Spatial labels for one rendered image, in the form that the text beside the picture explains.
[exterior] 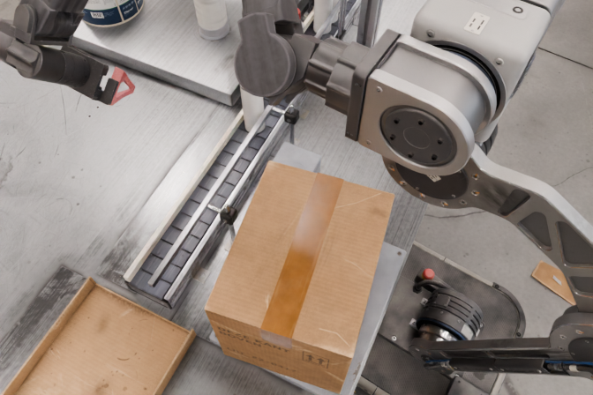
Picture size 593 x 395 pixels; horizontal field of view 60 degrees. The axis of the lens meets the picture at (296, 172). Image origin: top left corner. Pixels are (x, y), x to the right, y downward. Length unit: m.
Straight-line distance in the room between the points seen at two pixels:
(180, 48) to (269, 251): 0.83
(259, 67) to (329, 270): 0.37
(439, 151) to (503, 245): 1.70
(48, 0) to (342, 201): 0.56
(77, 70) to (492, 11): 0.66
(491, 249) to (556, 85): 1.03
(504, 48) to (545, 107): 2.20
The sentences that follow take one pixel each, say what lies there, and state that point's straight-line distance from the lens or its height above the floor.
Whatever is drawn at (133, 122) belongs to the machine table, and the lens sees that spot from 1.46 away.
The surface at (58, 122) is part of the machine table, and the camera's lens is 1.53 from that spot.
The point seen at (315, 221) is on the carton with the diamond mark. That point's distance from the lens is 0.89.
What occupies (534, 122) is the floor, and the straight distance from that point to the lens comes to 2.71.
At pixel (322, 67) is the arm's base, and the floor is 1.48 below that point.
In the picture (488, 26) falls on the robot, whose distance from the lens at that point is 0.62.
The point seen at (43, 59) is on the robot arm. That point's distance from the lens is 0.92.
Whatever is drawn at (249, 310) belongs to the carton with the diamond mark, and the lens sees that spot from 0.83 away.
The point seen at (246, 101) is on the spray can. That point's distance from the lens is 1.22.
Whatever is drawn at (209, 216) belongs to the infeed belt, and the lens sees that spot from 1.19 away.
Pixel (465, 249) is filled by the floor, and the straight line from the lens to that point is 2.22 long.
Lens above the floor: 1.91
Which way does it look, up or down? 56 degrees down
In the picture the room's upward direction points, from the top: straight up
